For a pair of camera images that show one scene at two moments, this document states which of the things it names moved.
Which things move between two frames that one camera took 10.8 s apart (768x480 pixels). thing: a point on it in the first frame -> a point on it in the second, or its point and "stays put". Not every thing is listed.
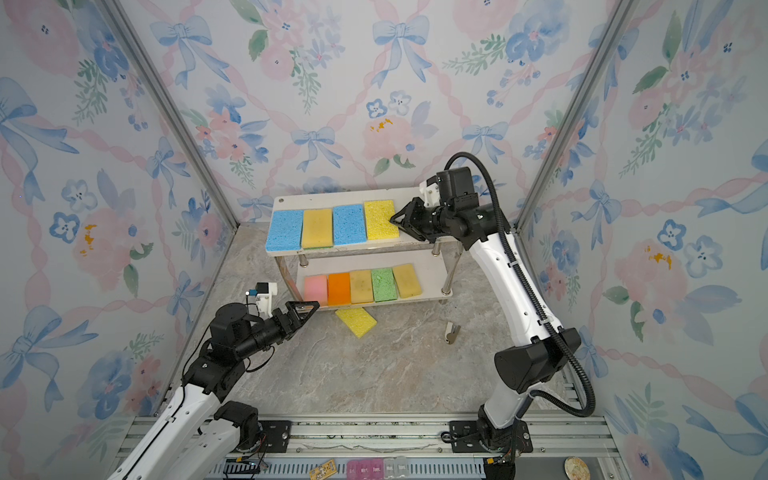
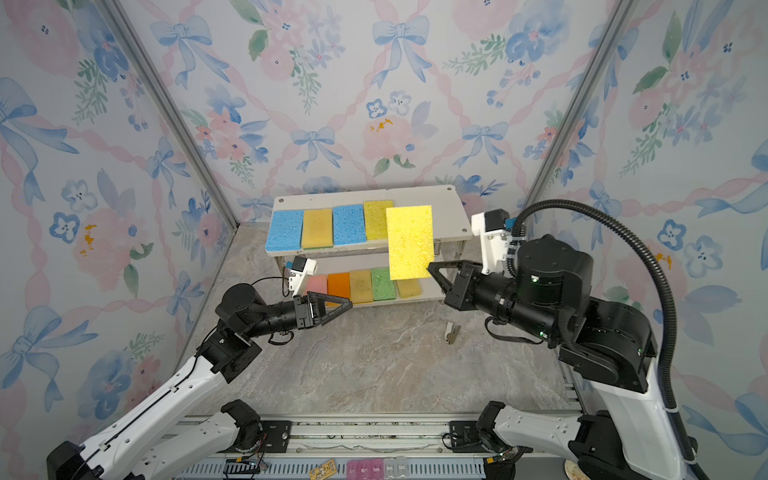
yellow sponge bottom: x=361 y=286 stays put
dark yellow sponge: x=407 y=281 stays put
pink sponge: x=316 y=289 stays put
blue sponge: x=349 y=225 stays put
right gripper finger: x=411 y=230 -> x=454 y=293
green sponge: x=384 y=285 stays put
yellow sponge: x=378 y=216 stays put
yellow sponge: x=358 y=320 -> x=410 y=235
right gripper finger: x=411 y=213 -> x=467 y=272
